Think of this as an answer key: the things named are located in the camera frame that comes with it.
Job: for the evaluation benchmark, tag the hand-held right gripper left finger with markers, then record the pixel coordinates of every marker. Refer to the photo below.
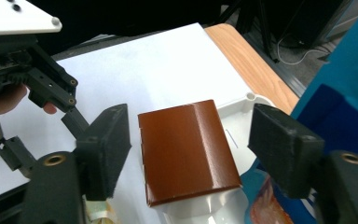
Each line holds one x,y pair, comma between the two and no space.
104,149

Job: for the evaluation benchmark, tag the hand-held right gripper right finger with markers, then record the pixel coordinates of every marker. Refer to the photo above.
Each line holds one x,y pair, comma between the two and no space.
287,149

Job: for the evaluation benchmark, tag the white plastic tray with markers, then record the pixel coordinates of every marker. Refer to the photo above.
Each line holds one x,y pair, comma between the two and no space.
236,130

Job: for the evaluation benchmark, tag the brown box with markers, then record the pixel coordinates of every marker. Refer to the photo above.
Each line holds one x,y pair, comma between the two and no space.
183,149

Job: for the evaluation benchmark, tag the blue snack packet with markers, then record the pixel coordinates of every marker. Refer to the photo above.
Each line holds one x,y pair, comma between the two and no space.
348,93

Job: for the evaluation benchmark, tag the white table sheet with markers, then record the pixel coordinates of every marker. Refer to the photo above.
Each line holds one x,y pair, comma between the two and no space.
136,68

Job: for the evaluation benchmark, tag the wooden table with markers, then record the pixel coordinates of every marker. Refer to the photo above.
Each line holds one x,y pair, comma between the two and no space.
254,68

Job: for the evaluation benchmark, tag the black curtain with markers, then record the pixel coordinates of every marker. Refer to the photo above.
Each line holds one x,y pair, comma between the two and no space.
121,15

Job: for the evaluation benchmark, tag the black metal stand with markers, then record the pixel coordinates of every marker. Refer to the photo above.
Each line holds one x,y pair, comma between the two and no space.
265,31

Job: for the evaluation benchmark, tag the dark cabinet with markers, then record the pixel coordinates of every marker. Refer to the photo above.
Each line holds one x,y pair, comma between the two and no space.
307,21

